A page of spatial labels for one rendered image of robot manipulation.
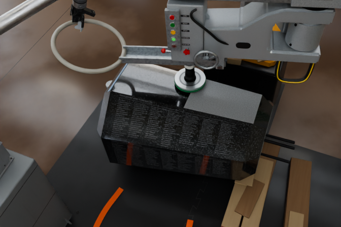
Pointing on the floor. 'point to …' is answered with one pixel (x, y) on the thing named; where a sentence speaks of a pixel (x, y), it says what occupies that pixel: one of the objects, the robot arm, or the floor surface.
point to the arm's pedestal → (29, 196)
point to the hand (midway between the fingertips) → (80, 27)
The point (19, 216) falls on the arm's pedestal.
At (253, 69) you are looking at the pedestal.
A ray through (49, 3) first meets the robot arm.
